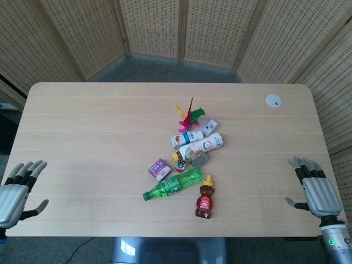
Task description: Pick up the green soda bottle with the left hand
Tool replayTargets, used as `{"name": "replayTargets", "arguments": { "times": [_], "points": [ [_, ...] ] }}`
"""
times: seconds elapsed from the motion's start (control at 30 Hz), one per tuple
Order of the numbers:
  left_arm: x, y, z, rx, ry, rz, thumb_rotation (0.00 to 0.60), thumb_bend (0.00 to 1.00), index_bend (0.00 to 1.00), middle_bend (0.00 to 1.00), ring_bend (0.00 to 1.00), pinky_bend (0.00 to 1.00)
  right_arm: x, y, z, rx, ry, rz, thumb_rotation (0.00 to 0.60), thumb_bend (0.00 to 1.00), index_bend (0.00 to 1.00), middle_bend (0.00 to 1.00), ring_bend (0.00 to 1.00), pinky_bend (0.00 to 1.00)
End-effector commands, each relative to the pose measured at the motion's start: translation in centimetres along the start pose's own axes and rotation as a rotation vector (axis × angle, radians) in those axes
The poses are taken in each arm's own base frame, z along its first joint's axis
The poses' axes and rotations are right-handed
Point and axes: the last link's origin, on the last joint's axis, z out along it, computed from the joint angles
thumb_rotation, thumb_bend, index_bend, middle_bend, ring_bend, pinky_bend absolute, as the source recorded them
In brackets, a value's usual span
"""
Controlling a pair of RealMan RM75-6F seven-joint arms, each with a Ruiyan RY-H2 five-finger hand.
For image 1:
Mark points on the honey bear bottle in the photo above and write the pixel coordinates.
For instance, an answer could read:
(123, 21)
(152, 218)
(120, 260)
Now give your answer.
(204, 203)

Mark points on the green plastic bottle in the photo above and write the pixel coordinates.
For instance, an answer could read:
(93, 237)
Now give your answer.
(176, 183)

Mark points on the colourful feather shuttlecock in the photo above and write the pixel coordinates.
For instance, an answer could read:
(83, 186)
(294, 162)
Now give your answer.
(187, 121)

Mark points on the purple carton with pink label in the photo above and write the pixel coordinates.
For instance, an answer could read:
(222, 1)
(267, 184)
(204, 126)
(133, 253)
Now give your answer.
(159, 171)

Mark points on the white bottle red green label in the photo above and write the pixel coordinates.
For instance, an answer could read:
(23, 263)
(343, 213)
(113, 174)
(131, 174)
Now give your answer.
(209, 143)

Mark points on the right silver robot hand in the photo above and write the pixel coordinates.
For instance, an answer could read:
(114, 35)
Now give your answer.
(321, 196)

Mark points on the pale lilac small box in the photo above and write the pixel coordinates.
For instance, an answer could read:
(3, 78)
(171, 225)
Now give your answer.
(209, 126)

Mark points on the yellow-capped bottle with green label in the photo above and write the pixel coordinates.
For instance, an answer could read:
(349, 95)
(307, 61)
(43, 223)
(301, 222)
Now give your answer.
(184, 152)

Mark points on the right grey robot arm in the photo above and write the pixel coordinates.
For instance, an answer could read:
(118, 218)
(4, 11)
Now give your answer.
(336, 242)

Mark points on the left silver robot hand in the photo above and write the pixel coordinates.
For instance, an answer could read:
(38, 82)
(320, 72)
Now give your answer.
(12, 196)

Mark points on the white bottle with blue label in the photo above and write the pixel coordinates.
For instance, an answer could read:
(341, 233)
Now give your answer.
(187, 138)

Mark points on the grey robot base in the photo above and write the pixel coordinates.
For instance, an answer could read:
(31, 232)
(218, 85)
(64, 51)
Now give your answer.
(170, 251)

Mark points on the wicker folding screen panel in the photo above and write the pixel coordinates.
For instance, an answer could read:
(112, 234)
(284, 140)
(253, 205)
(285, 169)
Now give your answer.
(288, 35)
(82, 27)
(335, 82)
(22, 41)
(151, 24)
(217, 27)

